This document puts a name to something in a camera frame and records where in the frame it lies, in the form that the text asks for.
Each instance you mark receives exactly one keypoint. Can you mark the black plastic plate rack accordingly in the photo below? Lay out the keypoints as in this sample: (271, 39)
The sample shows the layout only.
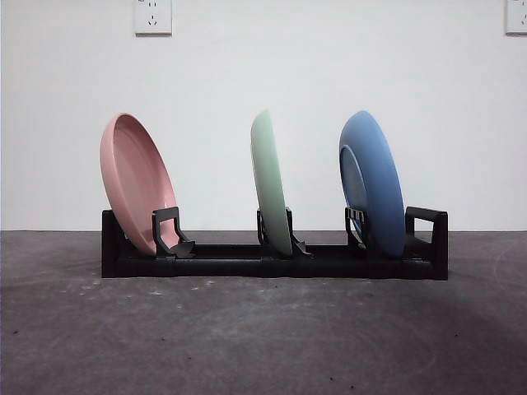
(230, 263)

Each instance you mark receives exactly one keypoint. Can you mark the pink plate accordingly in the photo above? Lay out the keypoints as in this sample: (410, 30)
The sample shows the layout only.
(136, 181)

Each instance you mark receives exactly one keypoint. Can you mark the blue plate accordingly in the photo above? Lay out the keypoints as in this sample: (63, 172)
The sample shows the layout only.
(383, 185)

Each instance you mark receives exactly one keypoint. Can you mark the pale green plate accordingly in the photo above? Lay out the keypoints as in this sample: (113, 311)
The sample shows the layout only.
(269, 181)

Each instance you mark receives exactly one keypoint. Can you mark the white wall socket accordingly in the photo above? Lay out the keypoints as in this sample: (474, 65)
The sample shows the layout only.
(517, 16)
(153, 18)

